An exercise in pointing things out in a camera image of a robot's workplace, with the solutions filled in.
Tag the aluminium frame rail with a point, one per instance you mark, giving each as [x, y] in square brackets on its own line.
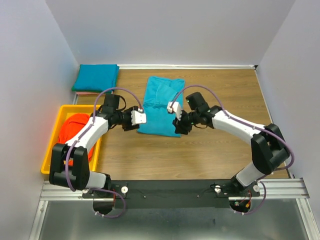
[281, 188]

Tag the folded green t shirt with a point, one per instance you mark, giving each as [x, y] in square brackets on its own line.
[74, 89]

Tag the folded teal t shirt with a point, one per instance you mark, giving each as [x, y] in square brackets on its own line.
[97, 76]

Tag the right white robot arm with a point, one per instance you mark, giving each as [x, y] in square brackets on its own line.
[268, 147]

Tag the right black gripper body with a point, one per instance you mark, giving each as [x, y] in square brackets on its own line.
[185, 124]

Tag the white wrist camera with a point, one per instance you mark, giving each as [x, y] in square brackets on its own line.
[174, 107]
[137, 116]

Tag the orange t shirt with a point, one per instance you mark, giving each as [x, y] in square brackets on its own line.
[72, 126]

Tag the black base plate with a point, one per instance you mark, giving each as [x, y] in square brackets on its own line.
[172, 194]

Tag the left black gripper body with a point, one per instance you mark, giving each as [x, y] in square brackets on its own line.
[124, 118]

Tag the teal t shirt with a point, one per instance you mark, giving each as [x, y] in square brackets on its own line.
[158, 93]
[97, 76]

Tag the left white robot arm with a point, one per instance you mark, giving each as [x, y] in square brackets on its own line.
[69, 164]

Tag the folded pink t shirt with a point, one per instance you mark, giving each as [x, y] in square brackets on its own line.
[86, 93]

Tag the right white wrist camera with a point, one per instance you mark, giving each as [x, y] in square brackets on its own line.
[174, 107]

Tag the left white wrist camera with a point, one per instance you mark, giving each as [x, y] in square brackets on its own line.
[137, 116]

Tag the yellow plastic bin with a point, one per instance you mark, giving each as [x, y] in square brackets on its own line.
[66, 111]

